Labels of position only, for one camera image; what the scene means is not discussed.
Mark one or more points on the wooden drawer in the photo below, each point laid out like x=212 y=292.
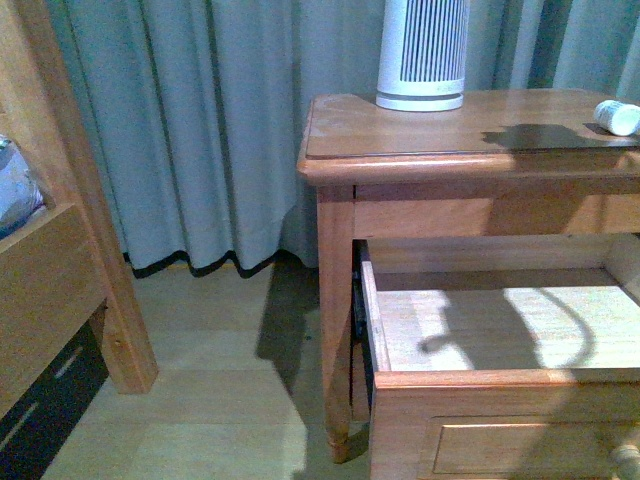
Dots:
x=503 y=357

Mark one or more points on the white medicine bottle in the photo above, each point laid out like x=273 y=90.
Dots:
x=618 y=118

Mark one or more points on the wooden nightstand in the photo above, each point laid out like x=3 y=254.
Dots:
x=510 y=163

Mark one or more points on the grey curtain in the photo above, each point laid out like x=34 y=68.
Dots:
x=195 y=112

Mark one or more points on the white cylindrical air purifier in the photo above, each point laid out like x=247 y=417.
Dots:
x=423 y=55

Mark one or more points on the patterned bedding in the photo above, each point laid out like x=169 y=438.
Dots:
x=21 y=196

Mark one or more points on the black under-bed storage box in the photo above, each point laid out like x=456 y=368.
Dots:
x=38 y=425

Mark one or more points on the wooden bed frame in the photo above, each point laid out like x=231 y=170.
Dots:
x=63 y=269

